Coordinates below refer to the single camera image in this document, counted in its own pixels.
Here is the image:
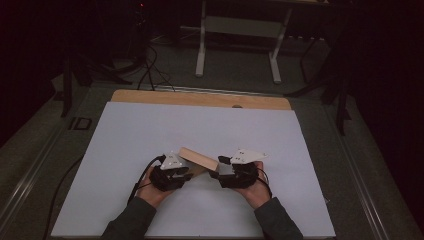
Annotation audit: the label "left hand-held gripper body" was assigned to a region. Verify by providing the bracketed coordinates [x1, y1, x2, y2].
[148, 151, 185, 193]

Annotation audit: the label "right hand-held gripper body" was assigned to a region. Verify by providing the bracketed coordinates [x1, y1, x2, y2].
[219, 148, 270, 190]

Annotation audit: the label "square wooden picture frame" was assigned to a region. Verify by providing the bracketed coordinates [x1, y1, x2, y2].
[177, 146, 220, 178]

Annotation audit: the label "person's right hand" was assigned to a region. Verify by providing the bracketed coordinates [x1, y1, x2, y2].
[232, 161, 273, 211]

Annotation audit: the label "person's left hand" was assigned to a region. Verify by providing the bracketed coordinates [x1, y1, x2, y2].
[135, 166, 175, 210]

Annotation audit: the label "white table mat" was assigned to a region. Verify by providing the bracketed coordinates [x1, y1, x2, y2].
[50, 101, 336, 239]

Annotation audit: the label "black floor socket box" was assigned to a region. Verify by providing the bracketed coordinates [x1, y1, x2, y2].
[68, 116, 93, 131]

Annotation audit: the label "black tripod stand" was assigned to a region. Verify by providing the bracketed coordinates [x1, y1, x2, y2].
[284, 36, 353, 137]

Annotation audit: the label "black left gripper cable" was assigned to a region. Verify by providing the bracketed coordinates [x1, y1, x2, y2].
[42, 154, 167, 240]

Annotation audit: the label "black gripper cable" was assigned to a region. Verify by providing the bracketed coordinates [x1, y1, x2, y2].
[42, 154, 167, 240]
[255, 167, 274, 200]

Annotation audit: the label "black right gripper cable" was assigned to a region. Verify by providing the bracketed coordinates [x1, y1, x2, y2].
[255, 167, 274, 200]

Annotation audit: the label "metal floor rail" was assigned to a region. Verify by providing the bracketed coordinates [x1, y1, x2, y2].
[154, 84, 288, 98]
[328, 106, 391, 240]
[0, 128, 68, 223]

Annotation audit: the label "black floor cables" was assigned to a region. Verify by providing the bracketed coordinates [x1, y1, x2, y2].
[136, 44, 177, 93]

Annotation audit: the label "white metal table frame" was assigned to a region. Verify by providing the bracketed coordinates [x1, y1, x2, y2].
[194, 0, 295, 85]

